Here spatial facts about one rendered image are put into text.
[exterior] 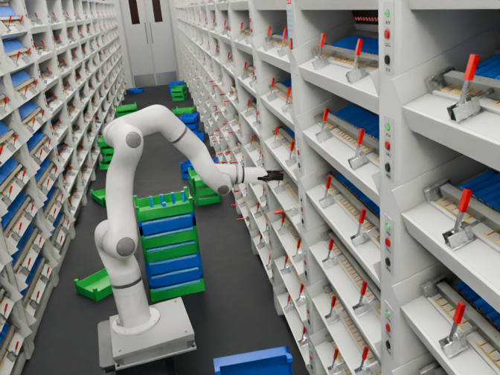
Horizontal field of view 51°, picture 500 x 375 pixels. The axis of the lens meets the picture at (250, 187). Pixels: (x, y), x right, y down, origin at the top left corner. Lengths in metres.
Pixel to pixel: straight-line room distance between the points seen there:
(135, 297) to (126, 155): 0.56
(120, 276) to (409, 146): 1.36
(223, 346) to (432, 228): 1.76
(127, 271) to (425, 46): 1.45
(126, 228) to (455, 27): 1.37
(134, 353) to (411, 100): 1.45
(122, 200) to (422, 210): 1.25
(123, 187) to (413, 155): 1.24
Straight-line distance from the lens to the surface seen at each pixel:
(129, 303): 2.11
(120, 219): 1.97
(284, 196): 2.20
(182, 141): 2.05
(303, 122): 1.63
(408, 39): 0.94
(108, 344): 2.23
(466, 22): 0.98
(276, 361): 2.21
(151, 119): 1.99
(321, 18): 1.61
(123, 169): 1.95
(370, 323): 1.38
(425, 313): 1.06
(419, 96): 0.96
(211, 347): 2.56
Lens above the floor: 1.50
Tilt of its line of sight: 19 degrees down
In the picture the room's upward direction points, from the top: 5 degrees counter-clockwise
